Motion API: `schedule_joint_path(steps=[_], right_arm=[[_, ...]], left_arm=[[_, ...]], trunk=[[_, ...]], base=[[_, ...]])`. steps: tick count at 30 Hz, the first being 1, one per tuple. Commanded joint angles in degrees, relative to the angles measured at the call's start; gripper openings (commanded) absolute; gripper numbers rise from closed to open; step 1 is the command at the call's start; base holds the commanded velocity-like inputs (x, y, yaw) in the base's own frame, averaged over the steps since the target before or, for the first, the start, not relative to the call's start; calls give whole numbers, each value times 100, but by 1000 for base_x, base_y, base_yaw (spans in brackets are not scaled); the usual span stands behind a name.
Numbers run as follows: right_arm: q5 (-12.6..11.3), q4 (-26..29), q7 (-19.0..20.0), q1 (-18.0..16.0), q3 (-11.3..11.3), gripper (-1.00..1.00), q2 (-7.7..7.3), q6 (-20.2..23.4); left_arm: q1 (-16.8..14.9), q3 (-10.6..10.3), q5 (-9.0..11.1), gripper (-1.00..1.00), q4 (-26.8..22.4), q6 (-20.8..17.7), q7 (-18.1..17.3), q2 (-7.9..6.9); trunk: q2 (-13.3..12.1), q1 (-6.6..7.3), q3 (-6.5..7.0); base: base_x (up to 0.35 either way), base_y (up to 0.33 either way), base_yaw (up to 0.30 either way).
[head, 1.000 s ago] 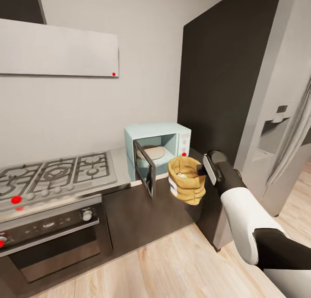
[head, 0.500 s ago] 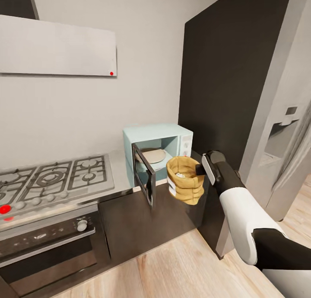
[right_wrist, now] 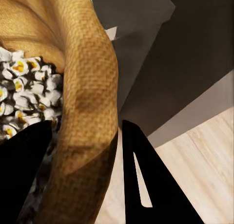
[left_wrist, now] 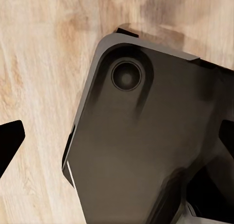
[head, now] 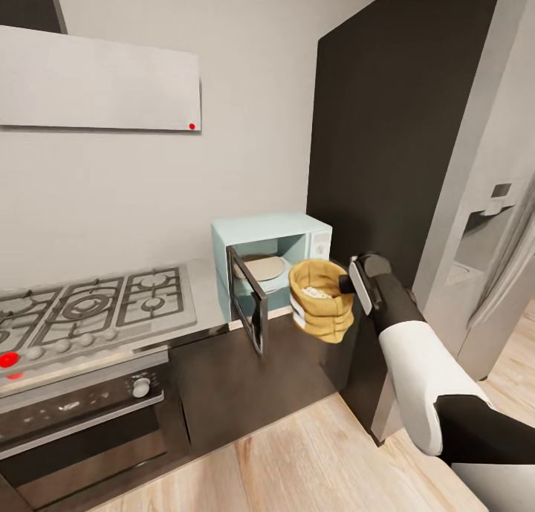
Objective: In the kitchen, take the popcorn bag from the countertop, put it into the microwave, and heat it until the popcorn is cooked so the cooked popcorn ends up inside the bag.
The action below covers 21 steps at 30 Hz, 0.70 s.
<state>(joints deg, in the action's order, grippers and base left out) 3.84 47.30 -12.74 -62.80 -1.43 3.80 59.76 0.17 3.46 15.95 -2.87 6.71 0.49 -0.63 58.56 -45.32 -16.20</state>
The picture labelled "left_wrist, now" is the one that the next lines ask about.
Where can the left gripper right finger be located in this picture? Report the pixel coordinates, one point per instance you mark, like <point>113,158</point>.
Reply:
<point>226,135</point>

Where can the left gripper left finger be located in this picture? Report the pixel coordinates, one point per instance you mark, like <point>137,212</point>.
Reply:
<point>11,137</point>

